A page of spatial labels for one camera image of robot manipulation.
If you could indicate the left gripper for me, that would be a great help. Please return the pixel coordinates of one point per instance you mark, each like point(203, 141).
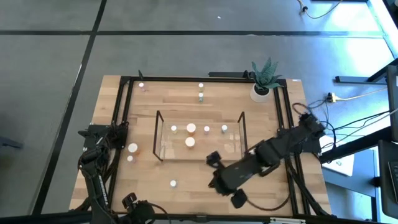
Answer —
point(143, 213)

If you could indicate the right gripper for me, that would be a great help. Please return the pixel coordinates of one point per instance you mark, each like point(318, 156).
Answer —
point(239, 175)

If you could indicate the small green medicine bottle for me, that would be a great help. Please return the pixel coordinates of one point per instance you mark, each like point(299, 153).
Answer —
point(201, 95)
point(224, 127)
point(173, 183)

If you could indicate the small pink medicine bottle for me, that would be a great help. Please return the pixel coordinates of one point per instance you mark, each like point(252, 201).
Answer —
point(206, 128)
point(130, 158)
point(141, 84)

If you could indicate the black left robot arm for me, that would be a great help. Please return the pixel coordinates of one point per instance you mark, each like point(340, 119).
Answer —
point(93, 174)

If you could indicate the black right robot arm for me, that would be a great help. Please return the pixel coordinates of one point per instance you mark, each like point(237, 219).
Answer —
point(295, 137)

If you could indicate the green plant in white pot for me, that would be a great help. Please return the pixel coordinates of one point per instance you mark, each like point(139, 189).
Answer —
point(260, 93)

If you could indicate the long black bar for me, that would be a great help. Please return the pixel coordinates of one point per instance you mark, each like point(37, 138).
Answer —
point(227, 74)

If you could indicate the grey desk panel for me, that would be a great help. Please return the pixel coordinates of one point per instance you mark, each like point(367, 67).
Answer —
point(351, 183)

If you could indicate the black desk beam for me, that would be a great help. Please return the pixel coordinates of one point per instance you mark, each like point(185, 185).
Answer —
point(357, 145)

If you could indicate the grey floor object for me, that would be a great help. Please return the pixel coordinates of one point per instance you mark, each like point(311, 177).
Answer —
point(9, 143)

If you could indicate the black desk leg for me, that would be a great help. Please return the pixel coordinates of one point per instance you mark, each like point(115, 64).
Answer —
point(357, 79)

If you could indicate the black monitor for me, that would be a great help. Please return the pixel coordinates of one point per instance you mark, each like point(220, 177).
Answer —
point(392, 102)

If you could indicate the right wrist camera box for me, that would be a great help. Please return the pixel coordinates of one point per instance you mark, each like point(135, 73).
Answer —
point(238, 199)

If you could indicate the silver metal bracket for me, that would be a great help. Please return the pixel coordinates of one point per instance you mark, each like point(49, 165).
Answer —
point(287, 220)

